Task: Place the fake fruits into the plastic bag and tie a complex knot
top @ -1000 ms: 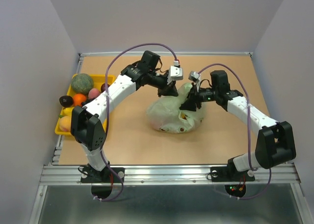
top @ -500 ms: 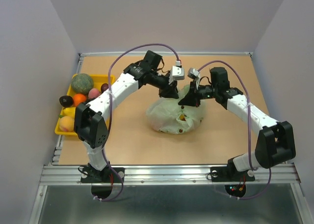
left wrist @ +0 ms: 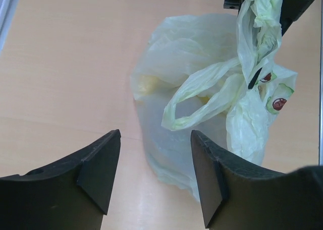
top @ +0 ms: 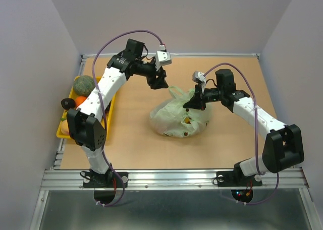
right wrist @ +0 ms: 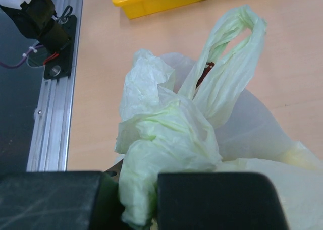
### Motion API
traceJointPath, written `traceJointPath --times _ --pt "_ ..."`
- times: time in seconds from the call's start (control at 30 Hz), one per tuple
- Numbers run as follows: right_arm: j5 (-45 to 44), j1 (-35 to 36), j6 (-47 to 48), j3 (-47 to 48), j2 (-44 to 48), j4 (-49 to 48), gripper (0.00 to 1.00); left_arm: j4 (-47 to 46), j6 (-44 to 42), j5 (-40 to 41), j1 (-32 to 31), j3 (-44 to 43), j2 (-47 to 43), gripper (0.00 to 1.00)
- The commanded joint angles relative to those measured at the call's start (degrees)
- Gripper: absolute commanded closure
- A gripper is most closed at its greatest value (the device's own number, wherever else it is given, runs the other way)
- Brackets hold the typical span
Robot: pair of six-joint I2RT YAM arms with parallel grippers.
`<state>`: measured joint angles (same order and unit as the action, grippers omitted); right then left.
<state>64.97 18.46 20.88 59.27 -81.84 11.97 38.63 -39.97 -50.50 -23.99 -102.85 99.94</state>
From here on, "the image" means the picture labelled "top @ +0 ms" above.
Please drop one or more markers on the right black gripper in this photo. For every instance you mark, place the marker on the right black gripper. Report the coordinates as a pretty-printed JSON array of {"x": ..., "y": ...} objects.
[{"x": 196, "y": 102}]

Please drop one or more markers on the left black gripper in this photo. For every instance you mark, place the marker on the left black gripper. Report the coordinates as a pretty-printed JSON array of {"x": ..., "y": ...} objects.
[{"x": 159, "y": 82}]

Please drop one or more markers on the green avocado print plastic bag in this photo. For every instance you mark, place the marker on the green avocado print plastic bag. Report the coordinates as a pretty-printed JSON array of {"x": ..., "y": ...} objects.
[{"x": 171, "y": 119}]

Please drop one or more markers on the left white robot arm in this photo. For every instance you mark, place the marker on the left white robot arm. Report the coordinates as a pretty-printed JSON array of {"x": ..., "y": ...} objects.
[{"x": 88, "y": 124}]

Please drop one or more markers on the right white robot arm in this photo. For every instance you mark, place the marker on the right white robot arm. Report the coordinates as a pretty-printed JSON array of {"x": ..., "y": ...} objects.
[{"x": 283, "y": 147}]

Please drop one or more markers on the green fake melon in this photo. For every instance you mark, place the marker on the green fake melon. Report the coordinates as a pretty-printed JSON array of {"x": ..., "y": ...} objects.
[{"x": 83, "y": 85}]

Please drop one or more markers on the fake orange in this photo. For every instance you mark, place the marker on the fake orange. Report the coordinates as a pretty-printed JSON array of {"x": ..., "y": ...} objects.
[{"x": 79, "y": 100}]

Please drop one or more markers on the dark fake avocado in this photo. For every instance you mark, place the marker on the dark fake avocado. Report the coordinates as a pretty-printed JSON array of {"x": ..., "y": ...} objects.
[{"x": 68, "y": 103}]

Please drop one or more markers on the fake peach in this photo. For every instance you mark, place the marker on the fake peach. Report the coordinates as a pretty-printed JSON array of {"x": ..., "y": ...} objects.
[{"x": 64, "y": 127}]

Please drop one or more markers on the yellow plastic tray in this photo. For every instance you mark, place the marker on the yellow plastic tray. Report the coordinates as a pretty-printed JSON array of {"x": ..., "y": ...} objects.
[{"x": 108, "y": 112}]

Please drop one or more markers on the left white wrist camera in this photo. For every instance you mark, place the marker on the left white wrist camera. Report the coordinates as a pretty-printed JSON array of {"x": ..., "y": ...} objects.
[{"x": 162, "y": 57}]

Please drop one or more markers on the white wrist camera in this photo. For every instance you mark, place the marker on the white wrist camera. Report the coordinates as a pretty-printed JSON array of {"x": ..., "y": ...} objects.
[
  {"x": 199, "y": 78},
  {"x": 162, "y": 57}
]

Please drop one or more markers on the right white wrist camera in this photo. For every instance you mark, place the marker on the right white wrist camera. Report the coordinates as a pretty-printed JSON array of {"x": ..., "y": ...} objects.
[{"x": 199, "y": 78}]

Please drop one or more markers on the aluminium mounting rail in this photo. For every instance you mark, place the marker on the aluminium mounting rail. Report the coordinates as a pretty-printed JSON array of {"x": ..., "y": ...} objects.
[{"x": 165, "y": 179}]

